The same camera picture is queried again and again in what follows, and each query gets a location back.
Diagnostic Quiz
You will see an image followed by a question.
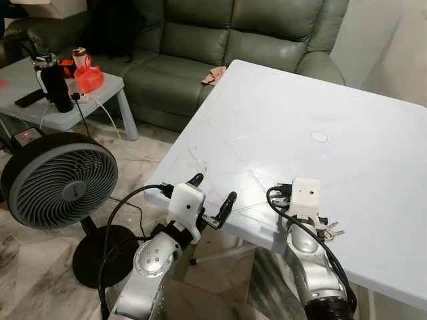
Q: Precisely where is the silver key bunch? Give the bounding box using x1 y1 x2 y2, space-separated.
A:
320 217 346 241

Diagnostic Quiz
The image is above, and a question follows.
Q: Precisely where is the white table leg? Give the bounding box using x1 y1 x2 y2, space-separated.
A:
350 285 376 320
189 240 260 267

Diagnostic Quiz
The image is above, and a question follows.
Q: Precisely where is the pink cloth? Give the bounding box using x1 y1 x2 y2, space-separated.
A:
201 65 228 87

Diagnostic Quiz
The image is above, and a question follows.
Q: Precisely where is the green leather sofa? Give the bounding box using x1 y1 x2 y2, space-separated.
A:
0 0 350 132

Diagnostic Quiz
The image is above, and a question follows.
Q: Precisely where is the black grey standing fan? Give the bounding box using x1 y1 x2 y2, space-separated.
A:
0 131 140 289

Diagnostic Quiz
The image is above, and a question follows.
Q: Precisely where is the red plastic jug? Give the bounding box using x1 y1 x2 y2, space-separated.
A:
73 55 105 95

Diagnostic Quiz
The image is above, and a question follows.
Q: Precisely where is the black drinking bottle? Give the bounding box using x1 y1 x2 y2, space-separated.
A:
32 54 76 113

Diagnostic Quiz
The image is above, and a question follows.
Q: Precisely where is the small orange item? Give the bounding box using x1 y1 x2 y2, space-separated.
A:
59 59 76 79

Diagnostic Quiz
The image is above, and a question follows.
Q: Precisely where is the brown lidded cup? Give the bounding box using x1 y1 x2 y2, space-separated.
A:
71 47 89 68

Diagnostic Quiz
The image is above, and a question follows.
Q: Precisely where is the black bag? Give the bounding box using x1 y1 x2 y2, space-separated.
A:
86 0 145 59

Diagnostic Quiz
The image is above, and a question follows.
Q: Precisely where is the black device with red light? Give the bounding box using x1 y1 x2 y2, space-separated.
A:
0 127 43 153

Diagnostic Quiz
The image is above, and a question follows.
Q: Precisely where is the small grey side table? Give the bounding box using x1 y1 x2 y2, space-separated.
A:
0 56 140 143

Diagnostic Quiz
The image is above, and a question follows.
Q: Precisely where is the black remote control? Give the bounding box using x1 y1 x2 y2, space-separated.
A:
14 89 45 109

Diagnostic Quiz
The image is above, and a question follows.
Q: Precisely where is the cardboard box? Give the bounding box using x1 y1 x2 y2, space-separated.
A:
19 0 89 20

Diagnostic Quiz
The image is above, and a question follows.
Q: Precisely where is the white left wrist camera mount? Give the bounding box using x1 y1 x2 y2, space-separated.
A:
167 183 205 242

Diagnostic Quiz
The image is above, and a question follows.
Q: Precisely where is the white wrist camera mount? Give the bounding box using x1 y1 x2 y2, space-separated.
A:
167 183 205 242
288 177 322 221

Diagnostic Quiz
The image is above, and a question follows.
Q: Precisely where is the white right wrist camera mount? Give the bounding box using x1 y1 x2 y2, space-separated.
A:
288 177 322 221

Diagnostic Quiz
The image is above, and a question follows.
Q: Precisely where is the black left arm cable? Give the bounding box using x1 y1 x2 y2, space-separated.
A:
98 183 173 320

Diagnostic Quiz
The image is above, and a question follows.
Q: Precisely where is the white charger cable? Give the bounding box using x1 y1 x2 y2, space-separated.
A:
70 93 123 141

